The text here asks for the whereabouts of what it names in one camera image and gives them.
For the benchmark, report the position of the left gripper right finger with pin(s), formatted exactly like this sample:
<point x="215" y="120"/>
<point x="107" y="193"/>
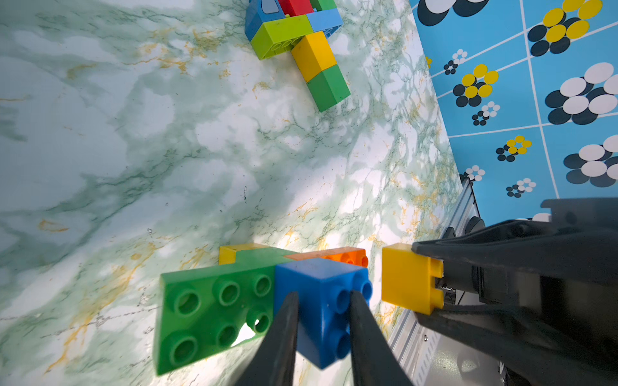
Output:
<point x="373" y="362"/>

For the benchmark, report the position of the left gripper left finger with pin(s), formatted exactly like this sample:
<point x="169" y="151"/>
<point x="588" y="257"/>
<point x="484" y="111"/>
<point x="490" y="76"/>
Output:
<point x="274" y="361"/>

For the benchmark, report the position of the lime long lego brick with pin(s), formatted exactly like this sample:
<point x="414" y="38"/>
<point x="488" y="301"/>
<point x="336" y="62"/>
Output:
<point x="276" y="37"/>

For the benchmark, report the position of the yellow square lego brick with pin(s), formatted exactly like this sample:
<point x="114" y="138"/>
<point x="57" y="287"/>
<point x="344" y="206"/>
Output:
<point x="312" y="55"/>

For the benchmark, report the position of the green long lego brick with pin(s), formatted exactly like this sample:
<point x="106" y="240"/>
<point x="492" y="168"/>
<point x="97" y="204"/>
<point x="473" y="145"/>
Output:
<point x="203" y="311"/>

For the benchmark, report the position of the orange long lego brick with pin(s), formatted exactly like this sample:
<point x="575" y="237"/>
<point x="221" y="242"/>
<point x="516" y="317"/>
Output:
<point x="347" y="255"/>

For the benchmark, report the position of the light blue long lego brick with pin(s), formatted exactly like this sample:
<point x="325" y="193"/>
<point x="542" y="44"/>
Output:
<point x="328" y="21"/>

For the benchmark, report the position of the small blue lego brick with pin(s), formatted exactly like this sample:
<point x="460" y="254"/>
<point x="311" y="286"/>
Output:
<point x="260" y="12"/>

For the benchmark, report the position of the red square lego brick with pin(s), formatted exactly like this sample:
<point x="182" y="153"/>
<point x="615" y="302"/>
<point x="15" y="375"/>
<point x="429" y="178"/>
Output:
<point x="296" y="7"/>

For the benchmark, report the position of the green square lego brick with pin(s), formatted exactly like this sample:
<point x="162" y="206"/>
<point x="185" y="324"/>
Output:
<point x="263" y="256"/>

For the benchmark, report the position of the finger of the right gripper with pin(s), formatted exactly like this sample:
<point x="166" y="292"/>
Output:
<point x="524" y="343"/>
<point x="579" y="253"/>

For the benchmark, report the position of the black computer mouse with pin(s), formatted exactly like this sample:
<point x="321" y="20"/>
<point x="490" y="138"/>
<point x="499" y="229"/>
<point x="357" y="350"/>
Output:
<point x="474" y="224"/>

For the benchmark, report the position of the small green lego brick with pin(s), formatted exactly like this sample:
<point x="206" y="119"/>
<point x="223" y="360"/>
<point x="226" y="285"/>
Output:
<point x="323" y="5"/>

